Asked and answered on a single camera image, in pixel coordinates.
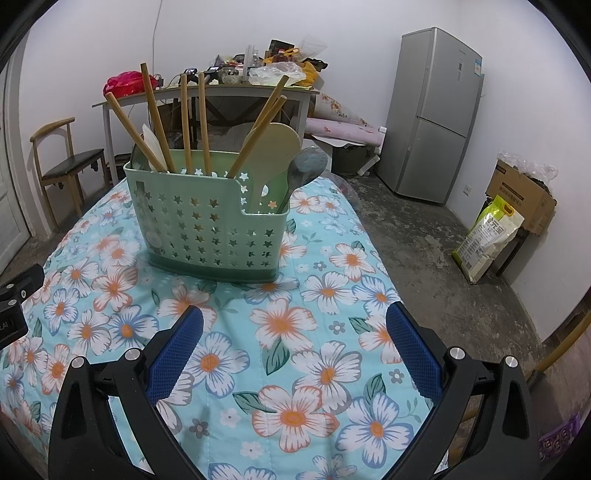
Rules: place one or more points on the yellow plastic bag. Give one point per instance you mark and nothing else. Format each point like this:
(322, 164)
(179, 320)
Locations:
(311, 74)

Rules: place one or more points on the wooden chair with black seat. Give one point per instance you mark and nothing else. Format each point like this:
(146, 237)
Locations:
(69, 166)

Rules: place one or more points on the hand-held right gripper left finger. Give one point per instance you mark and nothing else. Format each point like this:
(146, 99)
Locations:
(178, 355)

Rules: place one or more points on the white door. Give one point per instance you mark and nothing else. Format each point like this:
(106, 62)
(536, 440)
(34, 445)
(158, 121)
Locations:
(11, 161)

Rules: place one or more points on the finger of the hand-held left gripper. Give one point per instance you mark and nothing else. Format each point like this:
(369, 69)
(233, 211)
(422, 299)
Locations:
(25, 281)

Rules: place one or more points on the pink rolled mat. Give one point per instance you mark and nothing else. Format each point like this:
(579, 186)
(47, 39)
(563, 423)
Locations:
(346, 131)

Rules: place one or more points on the wooden table with white legs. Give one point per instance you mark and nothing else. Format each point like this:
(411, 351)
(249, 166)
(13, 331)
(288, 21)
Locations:
(221, 91)

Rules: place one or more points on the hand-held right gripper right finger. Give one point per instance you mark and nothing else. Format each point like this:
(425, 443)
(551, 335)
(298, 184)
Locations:
(413, 350)

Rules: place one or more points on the flat brown cardboard box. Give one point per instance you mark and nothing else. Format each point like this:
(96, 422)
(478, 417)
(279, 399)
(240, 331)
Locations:
(175, 115)

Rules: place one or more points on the bamboo chopstick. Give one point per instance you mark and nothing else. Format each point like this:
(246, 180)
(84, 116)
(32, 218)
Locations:
(136, 134)
(158, 120)
(204, 124)
(272, 115)
(186, 124)
(261, 122)

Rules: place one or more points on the metal ladle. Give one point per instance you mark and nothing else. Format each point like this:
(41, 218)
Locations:
(309, 164)

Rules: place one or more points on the purple cloth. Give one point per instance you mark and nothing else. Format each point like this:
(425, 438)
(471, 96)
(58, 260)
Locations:
(558, 436)

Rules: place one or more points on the white woven sack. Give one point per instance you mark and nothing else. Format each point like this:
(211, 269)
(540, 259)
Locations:
(249, 136)

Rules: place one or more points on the beige rice paddle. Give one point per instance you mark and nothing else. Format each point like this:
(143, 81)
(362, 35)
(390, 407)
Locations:
(277, 147)

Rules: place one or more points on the metal spatula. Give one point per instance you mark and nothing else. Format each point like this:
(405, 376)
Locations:
(135, 157)

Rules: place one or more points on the green plastic utensil holder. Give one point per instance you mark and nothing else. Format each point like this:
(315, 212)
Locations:
(203, 230)

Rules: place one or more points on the clear plastic bag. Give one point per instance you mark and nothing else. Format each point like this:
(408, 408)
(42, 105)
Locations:
(274, 74)

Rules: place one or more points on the floral blue blanket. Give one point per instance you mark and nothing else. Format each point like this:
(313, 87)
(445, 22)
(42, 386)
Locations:
(286, 323)

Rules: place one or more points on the pile of food packages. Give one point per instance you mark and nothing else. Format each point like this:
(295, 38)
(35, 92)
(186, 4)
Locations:
(277, 53)

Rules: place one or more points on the crumpled clear plastic sheet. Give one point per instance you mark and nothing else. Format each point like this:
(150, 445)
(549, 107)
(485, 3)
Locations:
(531, 166)

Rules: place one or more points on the rolled floral cloth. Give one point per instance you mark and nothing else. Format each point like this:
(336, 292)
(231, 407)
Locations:
(344, 108)

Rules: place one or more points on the large cardboard box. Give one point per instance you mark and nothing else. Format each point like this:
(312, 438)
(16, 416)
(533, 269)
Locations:
(517, 203)

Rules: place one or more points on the red plastic bag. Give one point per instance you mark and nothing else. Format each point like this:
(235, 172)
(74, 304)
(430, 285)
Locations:
(129, 85)

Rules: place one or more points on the grey refrigerator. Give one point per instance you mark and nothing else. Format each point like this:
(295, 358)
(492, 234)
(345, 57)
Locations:
(429, 115)

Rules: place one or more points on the yellow white rice bag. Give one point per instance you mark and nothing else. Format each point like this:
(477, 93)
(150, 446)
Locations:
(489, 240)

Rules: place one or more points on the white soup spoon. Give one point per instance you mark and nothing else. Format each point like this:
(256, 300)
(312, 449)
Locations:
(152, 141)

